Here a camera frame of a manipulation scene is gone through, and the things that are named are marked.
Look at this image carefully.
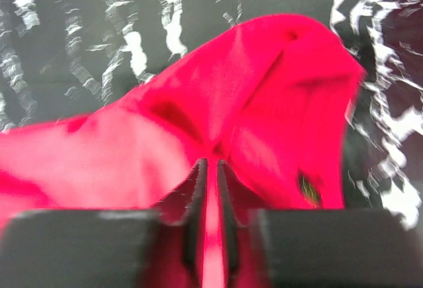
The crimson red t shirt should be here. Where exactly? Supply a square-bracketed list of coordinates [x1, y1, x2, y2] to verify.
[1, 15, 365, 287]

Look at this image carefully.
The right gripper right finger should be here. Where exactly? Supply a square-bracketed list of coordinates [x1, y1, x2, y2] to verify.
[217, 161, 422, 287]

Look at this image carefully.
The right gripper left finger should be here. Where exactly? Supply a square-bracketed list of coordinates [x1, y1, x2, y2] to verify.
[1, 159, 207, 287]

